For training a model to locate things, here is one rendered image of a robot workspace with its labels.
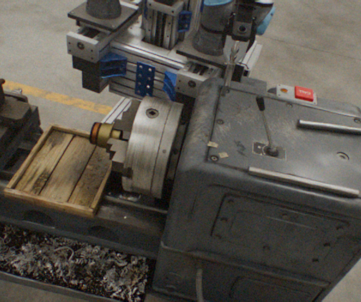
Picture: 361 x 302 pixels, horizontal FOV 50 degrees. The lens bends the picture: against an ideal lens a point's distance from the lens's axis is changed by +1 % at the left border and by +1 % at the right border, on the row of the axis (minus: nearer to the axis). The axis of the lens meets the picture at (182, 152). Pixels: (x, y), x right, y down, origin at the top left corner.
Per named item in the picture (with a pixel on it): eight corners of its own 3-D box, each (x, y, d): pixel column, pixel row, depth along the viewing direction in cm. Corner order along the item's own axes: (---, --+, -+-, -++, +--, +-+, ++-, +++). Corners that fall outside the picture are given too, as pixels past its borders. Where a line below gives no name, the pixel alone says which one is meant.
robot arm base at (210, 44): (198, 33, 168) (203, 11, 161) (231, 43, 166) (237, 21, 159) (187, 48, 157) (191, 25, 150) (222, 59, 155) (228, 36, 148)
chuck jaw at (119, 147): (143, 144, 122) (134, 167, 112) (141, 156, 125) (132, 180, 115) (110, 136, 122) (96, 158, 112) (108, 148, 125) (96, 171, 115)
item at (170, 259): (265, 282, 217) (328, 182, 157) (262, 376, 183) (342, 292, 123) (161, 256, 219) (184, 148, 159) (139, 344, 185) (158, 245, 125)
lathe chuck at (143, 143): (168, 143, 148) (178, 81, 123) (147, 214, 128) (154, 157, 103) (146, 138, 148) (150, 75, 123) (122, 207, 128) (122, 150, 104)
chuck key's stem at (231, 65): (226, 97, 117) (235, 65, 109) (219, 96, 117) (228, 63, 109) (226, 94, 118) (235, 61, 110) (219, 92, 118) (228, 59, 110)
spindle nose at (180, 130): (184, 148, 140) (192, 109, 124) (171, 197, 127) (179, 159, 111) (176, 147, 140) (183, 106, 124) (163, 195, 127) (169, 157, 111)
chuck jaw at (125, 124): (148, 135, 128) (156, 99, 126) (146, 136, 123) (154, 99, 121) (116, 127, 128) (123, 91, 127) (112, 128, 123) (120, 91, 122)
